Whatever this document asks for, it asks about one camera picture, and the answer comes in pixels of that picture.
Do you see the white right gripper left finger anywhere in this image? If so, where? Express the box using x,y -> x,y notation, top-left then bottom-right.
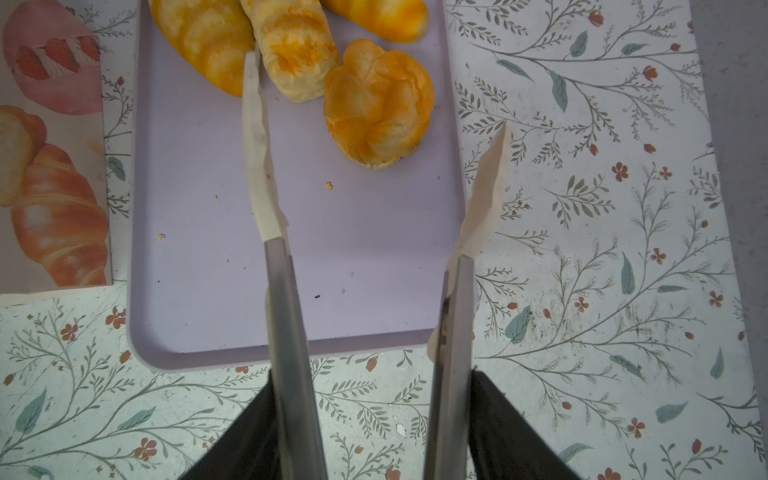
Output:
179,50 -> 330,480

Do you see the round orange bun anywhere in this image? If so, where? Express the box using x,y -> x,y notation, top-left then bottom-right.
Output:
324,39 -> 435,170

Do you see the striped bread roll left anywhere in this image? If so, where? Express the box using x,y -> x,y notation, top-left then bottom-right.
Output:
148,0 -> 255,97

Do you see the croissant top right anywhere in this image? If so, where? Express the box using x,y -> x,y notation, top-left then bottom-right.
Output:
321,0 -> 430,44

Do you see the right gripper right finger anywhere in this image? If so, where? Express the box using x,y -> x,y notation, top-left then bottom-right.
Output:
422,122 -> 583,480

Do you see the small bread roll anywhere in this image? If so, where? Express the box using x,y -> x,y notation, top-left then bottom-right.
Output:
241,0 -> 340,103

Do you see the cream paper bread bag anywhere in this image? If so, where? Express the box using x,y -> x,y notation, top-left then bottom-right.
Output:
1,1 -> 112,305

